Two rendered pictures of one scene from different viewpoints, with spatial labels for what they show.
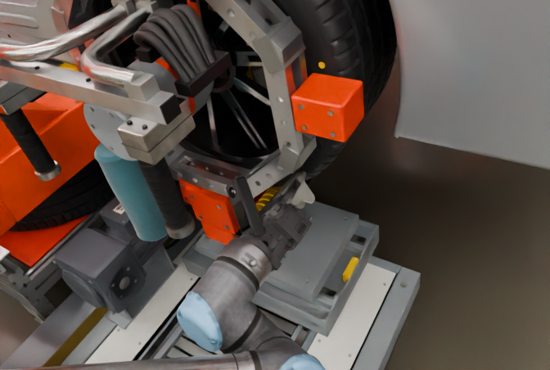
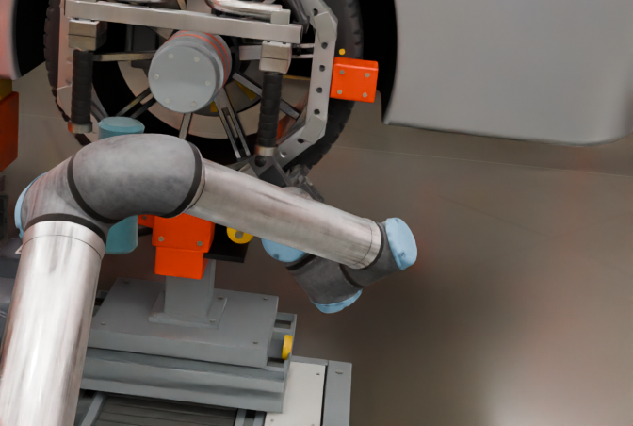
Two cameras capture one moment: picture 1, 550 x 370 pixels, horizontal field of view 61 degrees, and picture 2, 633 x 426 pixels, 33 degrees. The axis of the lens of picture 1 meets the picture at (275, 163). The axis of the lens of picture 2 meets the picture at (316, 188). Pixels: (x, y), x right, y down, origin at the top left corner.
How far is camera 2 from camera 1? 162 cm
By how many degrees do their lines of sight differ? 40
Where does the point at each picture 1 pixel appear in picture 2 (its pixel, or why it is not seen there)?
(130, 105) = (268, 29)
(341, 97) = (372, 65)
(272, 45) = (331, 19)
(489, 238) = (398, 349)
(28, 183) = not seen: outside the picture
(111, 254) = not seen: hidden behind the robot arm
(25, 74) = (141, 11)
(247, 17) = not seen: outside the picture
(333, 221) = (252, 302)
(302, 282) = (251, 343)
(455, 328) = (399, 414)
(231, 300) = not seen: hidden behind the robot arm
